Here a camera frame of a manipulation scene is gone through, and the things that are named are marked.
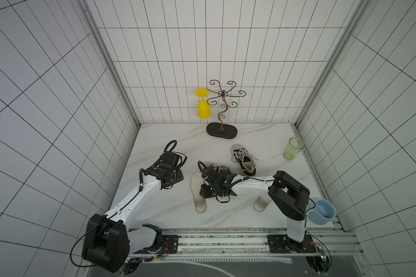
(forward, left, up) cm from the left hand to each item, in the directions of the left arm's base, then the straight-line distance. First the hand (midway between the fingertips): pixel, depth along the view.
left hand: (175, 179), depth 84 cm
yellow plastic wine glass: (+36, -13, +15) cm, 41 cm away
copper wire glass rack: (+40, -23, -7) cm, 46 cm away
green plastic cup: (+18, -63, +4) cm, 66 cm away
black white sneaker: (+12, -36, -1) cm, 38 cm away
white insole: (+2, -10, -8) cm, 13 cm away
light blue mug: (-13, -72, -7) cm, 74 cm away
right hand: (-1, -12, -8) cm, 15 cm away
